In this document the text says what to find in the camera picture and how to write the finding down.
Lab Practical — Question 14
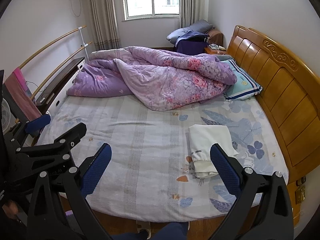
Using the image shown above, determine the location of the white knit jacket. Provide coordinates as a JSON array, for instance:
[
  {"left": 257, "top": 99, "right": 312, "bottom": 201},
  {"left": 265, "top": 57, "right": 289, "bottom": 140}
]
[{"left": 189, "top": 125, "right": 238, "bottom": 179}]

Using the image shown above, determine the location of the white electric fan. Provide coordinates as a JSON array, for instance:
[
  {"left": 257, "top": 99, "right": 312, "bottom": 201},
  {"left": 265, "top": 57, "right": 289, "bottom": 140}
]
[{"left": 1, "top": 99, "right": 11, "bottom": 132}]

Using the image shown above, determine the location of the dark top low cabinet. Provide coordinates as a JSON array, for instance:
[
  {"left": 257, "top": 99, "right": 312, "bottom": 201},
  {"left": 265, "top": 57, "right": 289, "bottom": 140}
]
[{"left": 36, "top": 57, "right": 85, "bottom": 114}]

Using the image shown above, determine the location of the pink red towel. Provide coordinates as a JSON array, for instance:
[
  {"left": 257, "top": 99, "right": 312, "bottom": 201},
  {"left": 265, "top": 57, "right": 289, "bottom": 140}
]
[{"left": 4, "top": 67, "right": 41, "bottom": 121}]

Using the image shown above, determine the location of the wooden headboard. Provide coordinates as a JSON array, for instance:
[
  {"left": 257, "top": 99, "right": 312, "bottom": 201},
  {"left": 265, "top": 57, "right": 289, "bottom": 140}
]
[{"left": 227, "top": 25, "right": 319, "bottom": 183}]

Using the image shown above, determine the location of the purple floral quilt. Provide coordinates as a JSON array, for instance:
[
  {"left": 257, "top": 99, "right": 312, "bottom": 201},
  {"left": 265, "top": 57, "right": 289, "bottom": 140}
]
[{"left": 67, "top": 46, "right": 237, "bottom": 111}]

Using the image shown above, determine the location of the striped teal pillow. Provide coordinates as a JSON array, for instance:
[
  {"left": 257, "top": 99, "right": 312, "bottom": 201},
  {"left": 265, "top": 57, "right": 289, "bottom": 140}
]
[{"left": 217, "top": 55, "right": 263, "bottom": 101}]

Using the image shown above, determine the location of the left striped curtain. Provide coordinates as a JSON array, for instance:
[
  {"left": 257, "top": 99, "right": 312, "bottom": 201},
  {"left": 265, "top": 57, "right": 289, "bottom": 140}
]
[{"left": 86, "top": 0, "right": 120, "bottom": 50}]

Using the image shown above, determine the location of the striped curtain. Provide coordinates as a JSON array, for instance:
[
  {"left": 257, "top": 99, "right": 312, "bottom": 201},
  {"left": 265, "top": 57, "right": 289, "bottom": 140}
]
[
  {"left": 180, "top": 0, "right": 208, "bottom": 28},
  {"left": 86, "top": 0, "right": 120, "bottom": 50}
]

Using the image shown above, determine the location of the dark blue chair cloth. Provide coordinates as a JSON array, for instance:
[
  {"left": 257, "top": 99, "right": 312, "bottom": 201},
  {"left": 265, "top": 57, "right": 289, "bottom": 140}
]
[{"left": 175, "top": 30, "right": 209, "bottom": 55}]

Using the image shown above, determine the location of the wooden nightstand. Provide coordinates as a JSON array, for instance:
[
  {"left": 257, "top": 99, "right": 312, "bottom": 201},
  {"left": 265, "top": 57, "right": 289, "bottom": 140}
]
[{"left": 204, "top": 43, "right": 227, "bottom": 55}]

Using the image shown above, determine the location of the right striped curtain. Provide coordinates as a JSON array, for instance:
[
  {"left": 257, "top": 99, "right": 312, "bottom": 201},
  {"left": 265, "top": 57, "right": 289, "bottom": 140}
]
[{"left": 180, "top": 0, "right": 208, "bottom": 28}]

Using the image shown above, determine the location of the lower wooden rail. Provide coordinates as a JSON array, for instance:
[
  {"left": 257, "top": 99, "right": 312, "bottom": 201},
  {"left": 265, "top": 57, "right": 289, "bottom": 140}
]
[{"left": 30, "top": 42, "right": 93, "bottom": 100}]

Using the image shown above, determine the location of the wooden rail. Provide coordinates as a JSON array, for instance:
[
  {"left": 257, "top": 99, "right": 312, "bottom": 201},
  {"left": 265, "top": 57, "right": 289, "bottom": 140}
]
[
  {"left": 30, "top": 42, "right": 93, "bottom": 100},
  {"left": 18, "top": 25, "right": 88, "bottom": 69}
]

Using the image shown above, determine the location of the upper wooden rail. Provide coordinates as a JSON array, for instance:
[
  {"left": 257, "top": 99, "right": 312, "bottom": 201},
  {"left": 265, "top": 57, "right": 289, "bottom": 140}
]
[{"left": 18, "top": 25, "right": 88, "bottom": 69}]

